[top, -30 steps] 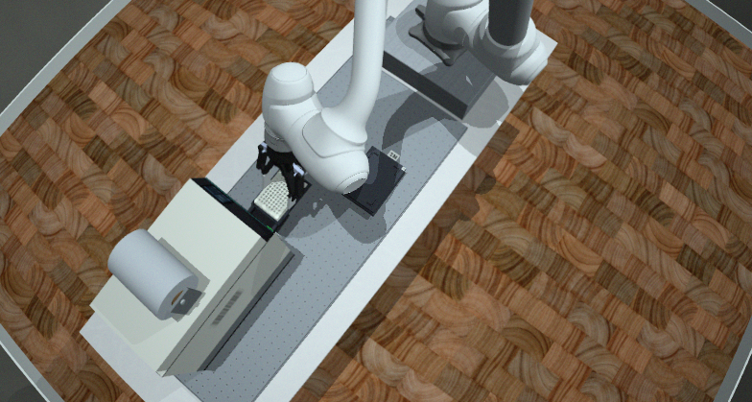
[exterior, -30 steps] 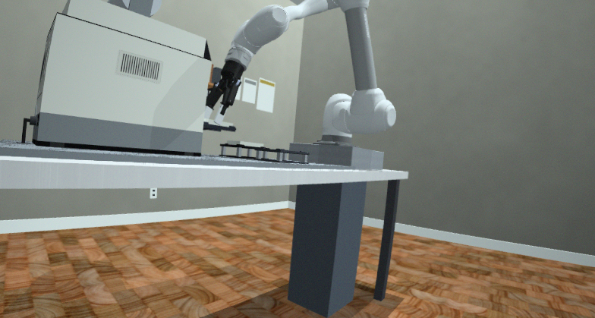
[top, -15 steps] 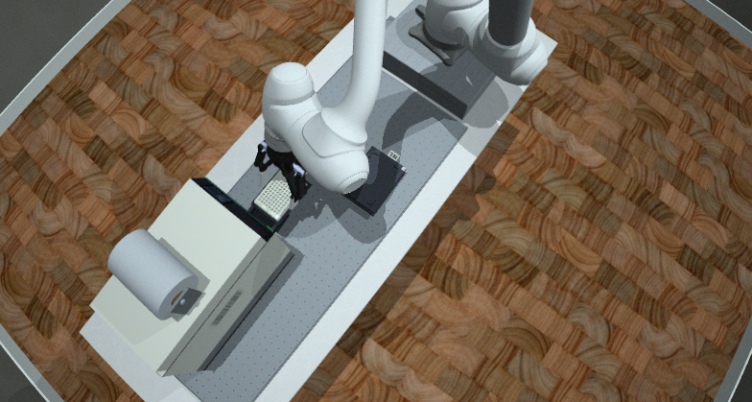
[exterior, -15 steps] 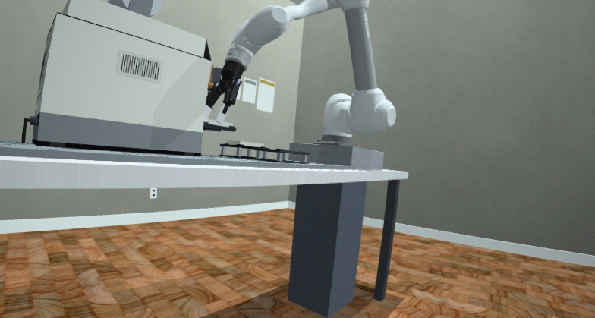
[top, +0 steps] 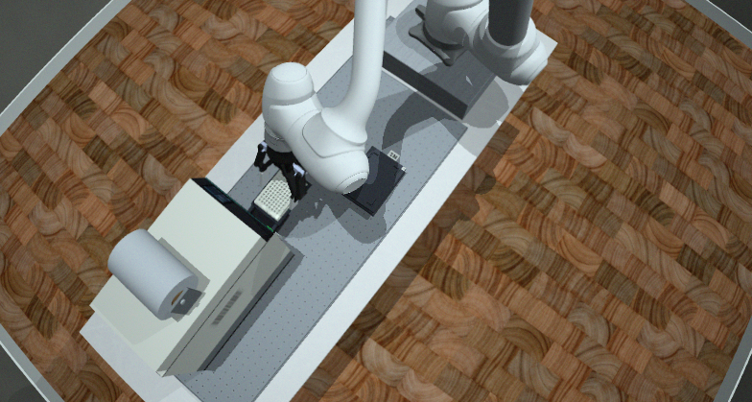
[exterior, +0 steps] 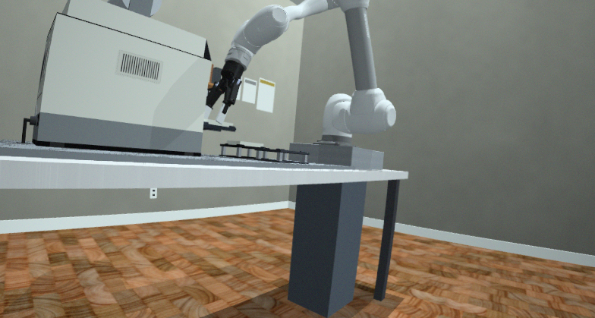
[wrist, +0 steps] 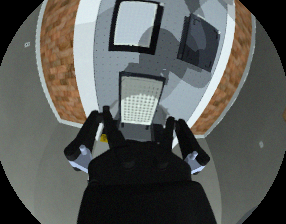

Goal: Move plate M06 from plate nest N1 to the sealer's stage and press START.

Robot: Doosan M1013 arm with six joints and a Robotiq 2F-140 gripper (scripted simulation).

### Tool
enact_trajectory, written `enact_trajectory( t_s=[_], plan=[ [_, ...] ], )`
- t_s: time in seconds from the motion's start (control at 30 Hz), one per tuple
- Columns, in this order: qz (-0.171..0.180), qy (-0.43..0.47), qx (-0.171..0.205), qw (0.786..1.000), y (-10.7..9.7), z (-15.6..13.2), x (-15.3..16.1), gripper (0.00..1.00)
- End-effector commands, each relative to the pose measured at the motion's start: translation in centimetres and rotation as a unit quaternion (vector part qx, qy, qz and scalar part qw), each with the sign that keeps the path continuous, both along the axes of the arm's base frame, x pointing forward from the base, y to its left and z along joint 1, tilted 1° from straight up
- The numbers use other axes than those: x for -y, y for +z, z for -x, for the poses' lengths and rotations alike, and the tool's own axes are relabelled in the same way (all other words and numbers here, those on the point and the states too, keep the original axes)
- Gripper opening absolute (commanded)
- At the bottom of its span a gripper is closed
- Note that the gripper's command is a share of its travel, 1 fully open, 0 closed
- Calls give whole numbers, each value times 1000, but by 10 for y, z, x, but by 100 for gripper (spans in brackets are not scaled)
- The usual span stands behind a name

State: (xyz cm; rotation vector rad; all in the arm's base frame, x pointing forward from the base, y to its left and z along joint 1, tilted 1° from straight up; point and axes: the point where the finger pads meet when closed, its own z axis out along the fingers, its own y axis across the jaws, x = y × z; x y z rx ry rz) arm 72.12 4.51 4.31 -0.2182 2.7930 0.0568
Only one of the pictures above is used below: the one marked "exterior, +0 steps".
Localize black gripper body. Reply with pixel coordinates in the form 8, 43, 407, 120
219, 60, 244, 92

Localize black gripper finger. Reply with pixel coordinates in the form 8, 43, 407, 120
204, 79, 224, 119
216, 77, 242, 124

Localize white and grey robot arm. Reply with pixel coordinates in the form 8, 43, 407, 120
225, 0, 396, 148

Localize black rectangular frame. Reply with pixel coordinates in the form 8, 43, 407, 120
220, 143, 268, 159

